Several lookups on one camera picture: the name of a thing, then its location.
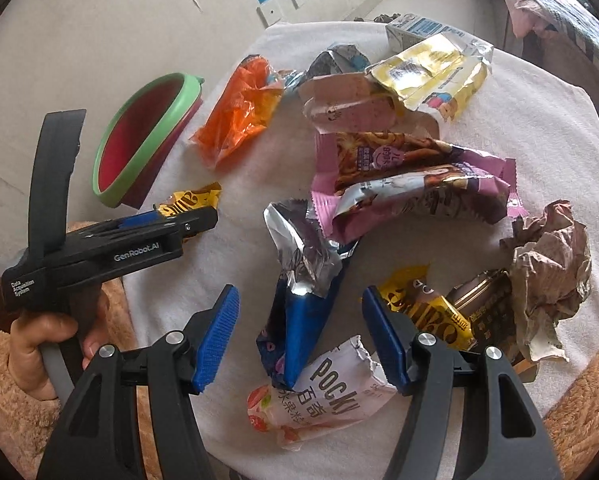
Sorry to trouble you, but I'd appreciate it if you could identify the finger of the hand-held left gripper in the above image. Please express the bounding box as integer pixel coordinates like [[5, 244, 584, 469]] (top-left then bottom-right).
[[166, 205, 219, 244], [87, 211, 180, 237]]

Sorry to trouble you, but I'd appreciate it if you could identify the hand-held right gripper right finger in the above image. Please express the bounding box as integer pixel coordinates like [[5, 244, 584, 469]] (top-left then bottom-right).
[[362, 286, 565, 480]]

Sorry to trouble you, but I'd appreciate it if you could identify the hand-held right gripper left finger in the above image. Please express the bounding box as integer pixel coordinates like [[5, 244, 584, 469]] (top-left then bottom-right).
[[37, 284, 241, 480]]

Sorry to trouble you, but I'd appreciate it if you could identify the small yellow candy wrapper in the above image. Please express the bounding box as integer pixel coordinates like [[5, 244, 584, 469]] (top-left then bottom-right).
[[153, 182, 223, 222]]

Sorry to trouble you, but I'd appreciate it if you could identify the green-rimmed red bin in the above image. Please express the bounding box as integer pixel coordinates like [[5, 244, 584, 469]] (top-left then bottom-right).
[[92, 73, 205, 209]]

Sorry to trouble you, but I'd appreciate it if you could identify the blue white wrapper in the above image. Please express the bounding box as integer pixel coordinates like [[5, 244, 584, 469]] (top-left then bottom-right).
[[284, 44, 373, 96]]

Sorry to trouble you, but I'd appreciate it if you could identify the yellow cardboard carton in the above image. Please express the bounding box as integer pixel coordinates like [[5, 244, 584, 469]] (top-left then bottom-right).
[[364, 31, 495, 123]]

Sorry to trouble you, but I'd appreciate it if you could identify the person's left forearm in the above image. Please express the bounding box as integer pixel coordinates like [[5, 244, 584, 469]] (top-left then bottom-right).
[[0, 329, 55, 480]]

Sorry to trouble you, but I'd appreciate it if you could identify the person's left hand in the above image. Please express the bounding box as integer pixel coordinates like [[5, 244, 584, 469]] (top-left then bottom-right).
[[10, 290, 111, 402]]

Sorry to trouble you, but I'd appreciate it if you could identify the yellow brown candy wrapper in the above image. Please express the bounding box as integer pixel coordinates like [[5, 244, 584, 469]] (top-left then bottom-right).
[[379, 266, 475, 353]]

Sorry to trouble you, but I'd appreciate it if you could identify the white pink biscuit wrapper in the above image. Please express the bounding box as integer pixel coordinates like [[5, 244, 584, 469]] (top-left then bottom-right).
[[246, 336, 397, 453]]

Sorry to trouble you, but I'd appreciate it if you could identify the silver blue foil bag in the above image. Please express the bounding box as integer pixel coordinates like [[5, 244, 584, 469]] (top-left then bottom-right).
[[256, 199, 363, 391]]

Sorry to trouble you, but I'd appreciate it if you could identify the dark brown foil wrapper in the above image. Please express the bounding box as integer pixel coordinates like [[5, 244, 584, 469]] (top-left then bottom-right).
[[444, 269, 540, 381]]

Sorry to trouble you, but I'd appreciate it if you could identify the orange plastic wrapper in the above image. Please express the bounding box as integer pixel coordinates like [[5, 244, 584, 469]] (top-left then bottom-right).
[[188, 55, 285, 170]]

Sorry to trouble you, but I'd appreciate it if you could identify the white brown snack wrapper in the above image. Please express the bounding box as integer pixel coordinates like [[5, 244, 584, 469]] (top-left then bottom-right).
[[329, 162, 510, 241]]

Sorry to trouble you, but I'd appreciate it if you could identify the pink snack bag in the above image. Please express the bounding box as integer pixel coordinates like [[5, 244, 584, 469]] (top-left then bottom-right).
[[310, 130, 525, 221]]

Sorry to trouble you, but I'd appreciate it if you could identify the crumpled brown paper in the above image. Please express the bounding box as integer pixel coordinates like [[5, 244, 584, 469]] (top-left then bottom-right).
[[499, 200, 593, 363]]

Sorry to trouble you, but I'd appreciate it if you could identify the pale pink wrapper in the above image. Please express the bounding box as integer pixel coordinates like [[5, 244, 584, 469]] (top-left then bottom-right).
[[298, 72, 405, 133]]

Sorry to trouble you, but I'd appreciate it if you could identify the person's right leg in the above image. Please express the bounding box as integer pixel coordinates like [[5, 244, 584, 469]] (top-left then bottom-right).
[[543, 335, 599, 461]]

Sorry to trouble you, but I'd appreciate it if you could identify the white blue milk carton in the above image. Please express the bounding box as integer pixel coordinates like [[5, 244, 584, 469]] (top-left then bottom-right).
[[384, 11, 463, 56]]

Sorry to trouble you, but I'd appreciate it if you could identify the pink bed sheet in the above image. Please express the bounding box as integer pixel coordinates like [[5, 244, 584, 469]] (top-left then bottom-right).
[[499, 0, 547, 39]]

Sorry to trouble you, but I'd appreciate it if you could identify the bed with plaid quilt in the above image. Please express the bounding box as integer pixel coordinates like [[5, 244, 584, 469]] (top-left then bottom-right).
[[484, 0, 599, 63]]

